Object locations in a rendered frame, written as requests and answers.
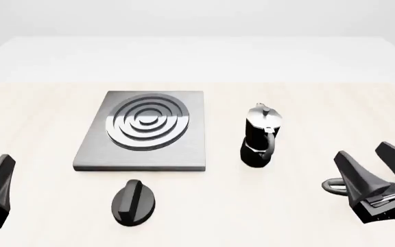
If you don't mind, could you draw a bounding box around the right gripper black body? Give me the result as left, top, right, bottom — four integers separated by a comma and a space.
350, 180, 395, 225

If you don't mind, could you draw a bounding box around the flat black stove plate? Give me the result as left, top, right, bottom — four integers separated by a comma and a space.
72, 90, 206, 173

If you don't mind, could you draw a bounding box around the black and silver moka pot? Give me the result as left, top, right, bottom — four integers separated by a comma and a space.
239, 102, 283, 169

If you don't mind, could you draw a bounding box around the round black stove knob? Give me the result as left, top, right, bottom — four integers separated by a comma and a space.
110, 179, 156, 228

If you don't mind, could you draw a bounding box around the small grey rounded plate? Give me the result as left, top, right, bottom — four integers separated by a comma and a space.
321, 177, 350, 198

